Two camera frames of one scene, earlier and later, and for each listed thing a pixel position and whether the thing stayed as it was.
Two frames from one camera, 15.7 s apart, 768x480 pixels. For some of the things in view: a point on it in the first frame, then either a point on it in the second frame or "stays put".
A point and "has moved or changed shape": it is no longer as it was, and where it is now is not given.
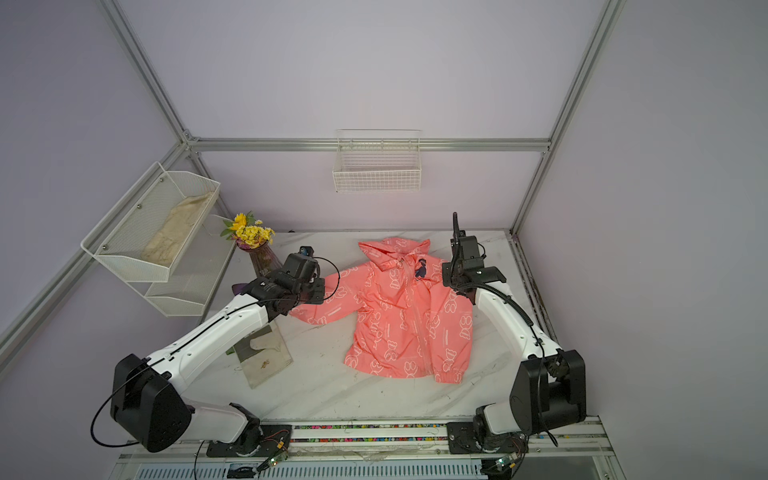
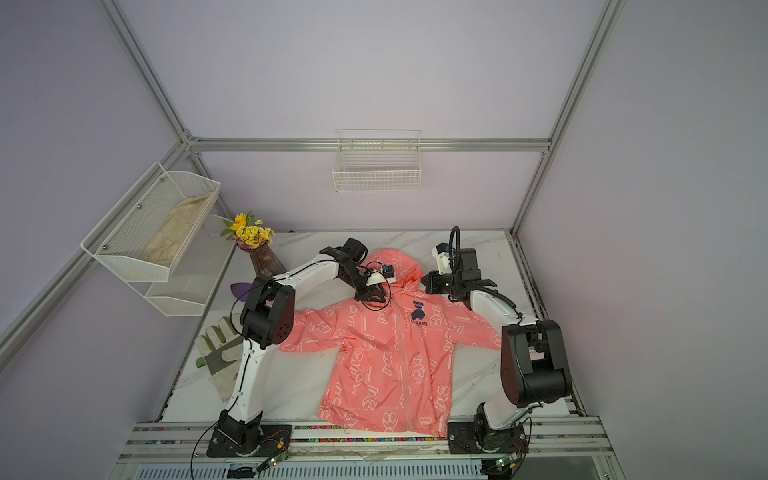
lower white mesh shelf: (195, 278) stays put
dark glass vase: (264, 259) stays put
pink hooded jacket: (410, 324) has moved or changed shape
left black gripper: (318, 285) → (369, 292)
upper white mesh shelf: (143, 236) stays put
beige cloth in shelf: (165, 245) stays put
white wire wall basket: (378, 160) stays put
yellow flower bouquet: (247, 230) stays put
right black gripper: (449, 275) → (432, 286)
